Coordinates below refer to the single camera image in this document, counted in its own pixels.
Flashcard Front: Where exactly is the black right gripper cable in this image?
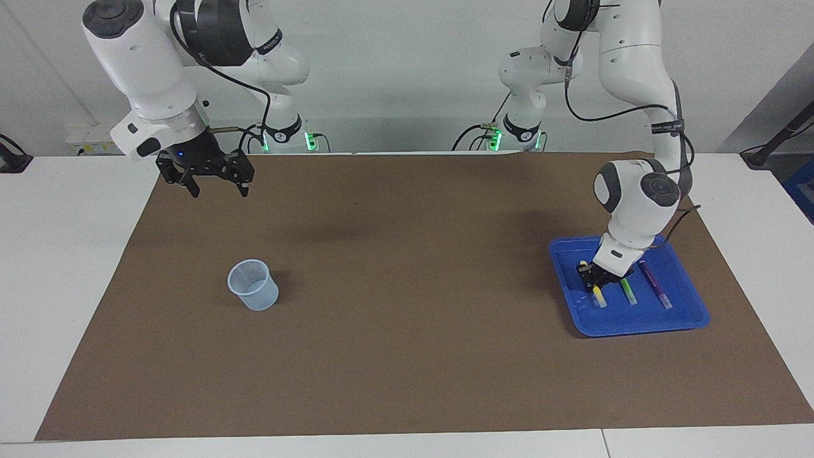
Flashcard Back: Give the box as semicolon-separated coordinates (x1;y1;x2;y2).
169;0;274;155

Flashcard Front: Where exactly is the black clamp base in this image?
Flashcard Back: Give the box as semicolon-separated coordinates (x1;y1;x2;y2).
0;133;34;174

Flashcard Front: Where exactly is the black left base cable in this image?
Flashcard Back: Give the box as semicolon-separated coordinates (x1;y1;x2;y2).
451;91;513;153

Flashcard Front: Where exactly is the black stand pole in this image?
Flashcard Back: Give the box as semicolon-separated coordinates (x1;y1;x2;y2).
740;99;814;170

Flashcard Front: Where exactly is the purple pen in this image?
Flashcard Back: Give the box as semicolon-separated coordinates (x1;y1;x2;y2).
638;259;674;311

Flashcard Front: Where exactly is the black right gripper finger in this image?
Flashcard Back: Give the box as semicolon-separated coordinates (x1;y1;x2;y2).
157;159;201;198
219;151;255;198

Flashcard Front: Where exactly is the black right arm strap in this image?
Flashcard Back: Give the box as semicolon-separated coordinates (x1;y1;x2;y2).
256;29;284;57

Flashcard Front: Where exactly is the blue plastic tray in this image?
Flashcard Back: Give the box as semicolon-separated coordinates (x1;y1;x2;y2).
548;233;711;338

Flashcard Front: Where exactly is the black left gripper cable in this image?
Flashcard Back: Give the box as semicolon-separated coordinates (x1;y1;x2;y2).
563;0;701;246

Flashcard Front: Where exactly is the brown paper table mat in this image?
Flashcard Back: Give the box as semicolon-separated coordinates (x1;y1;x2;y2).
35;153;814;442

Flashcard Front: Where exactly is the clear plastic cup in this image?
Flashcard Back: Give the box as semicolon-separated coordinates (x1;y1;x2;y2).
227;258;280;312

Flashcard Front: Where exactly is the yellow pen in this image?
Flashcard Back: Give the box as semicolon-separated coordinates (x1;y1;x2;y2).
579;260;608;310

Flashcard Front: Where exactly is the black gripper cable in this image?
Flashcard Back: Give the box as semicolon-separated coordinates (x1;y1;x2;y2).
169;0;274;155
563;0;701;246

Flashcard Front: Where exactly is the white power strip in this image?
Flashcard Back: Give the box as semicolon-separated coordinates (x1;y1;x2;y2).
65;122;128;156

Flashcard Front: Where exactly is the blue box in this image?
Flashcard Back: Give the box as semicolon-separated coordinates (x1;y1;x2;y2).
783;155;814;225

